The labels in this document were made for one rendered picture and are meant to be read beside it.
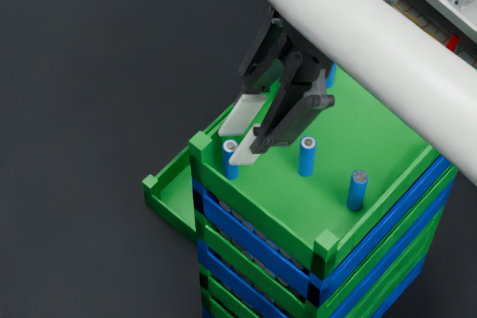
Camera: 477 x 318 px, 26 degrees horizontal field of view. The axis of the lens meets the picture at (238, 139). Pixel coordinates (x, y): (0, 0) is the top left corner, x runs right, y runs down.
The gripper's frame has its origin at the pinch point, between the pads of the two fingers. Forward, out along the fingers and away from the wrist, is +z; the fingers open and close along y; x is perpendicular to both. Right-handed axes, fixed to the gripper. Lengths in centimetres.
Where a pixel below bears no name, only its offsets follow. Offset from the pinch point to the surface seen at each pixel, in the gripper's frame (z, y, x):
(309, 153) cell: 0.1, 3.2, 7.1
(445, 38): 16, -29, 55
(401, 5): 18, -37, 52
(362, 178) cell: -2.6, 8.6, 10.3
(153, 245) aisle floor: 56, -17, 15
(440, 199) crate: 13.4, 2.5, 36.1
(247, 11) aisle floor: 43, -58, 42
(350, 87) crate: 1.0, -6.9, 17.8
